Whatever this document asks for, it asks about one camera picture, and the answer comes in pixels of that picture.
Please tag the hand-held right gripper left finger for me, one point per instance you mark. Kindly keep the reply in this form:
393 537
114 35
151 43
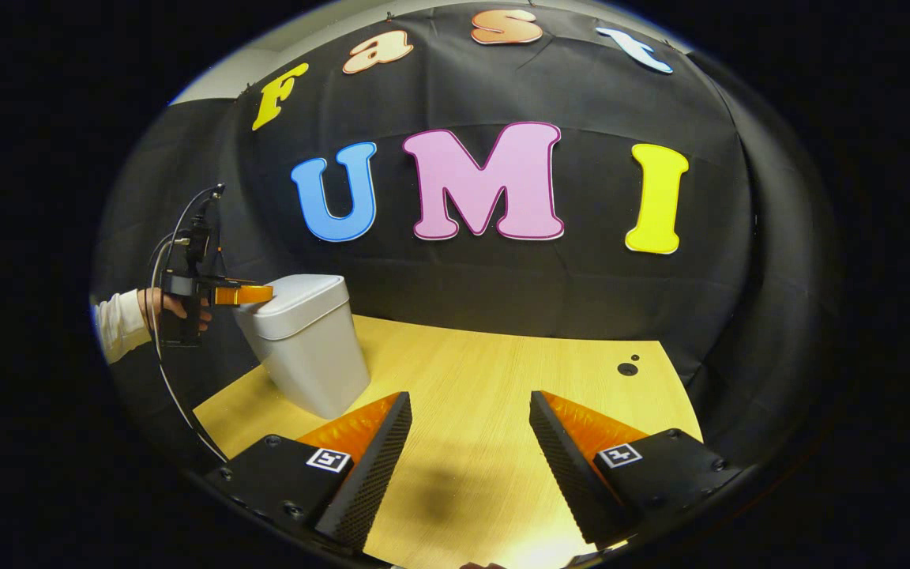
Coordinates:
372 482

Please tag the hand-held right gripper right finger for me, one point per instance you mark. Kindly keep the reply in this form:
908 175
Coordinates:
565 474

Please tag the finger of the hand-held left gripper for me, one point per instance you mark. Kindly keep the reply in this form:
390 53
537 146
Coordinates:
246 295

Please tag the white desktop garbage bin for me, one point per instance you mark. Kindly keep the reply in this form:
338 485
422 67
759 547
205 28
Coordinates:
313 356

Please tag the wooden desktop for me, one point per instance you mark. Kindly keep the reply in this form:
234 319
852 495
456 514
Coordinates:
486 379

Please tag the black backdrop cloth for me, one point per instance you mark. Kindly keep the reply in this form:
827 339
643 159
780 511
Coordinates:
502 284

